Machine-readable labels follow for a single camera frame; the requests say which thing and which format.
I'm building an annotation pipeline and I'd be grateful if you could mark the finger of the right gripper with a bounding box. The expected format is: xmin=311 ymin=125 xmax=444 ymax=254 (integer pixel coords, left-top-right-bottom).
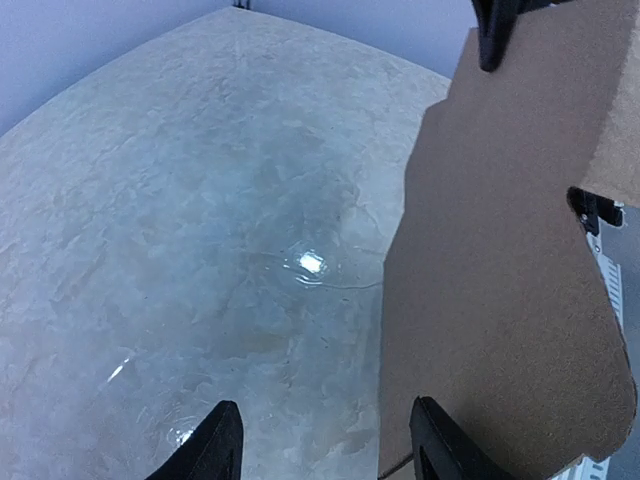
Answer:
xmin=472 ymin=0 xmax=559 ymax=72

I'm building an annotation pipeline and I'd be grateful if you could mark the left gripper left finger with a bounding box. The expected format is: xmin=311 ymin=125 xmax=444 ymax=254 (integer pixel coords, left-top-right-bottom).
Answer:
xmin=147 ymin=400 xmax=244 ymax=480

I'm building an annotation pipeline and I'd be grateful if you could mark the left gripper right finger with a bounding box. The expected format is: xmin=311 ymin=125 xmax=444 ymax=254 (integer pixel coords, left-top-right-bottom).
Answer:
xmin=409 ymin=397 xmax=514 ymax=480

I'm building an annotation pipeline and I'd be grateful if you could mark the brown cardboard box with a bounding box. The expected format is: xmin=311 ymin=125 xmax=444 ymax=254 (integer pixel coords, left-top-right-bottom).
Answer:
xmin=379 ymin=1 xmax=639 ymax=479

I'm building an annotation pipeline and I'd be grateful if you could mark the front aluminium rail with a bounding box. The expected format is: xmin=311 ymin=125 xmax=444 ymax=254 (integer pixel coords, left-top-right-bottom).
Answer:
xmin=564 ymin=187 xmax=640 ymax=480

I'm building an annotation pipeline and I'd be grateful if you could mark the left aluminium frame post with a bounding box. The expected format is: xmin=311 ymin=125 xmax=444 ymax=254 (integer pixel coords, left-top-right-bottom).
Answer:
xmin=233 ymin=0 xmax=251 ymax=10

